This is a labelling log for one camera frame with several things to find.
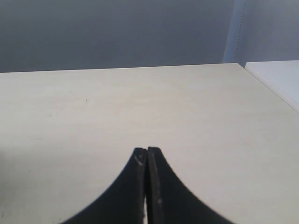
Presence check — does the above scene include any white adjacent table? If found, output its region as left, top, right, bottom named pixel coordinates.
left=245, top=60, right=299, bottom=111

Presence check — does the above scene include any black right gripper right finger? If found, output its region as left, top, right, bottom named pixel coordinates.
left=146, top=147, right=231, bottom=224

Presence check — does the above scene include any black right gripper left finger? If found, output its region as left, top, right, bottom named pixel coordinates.
left=64, top=148, right=147, bottom=224

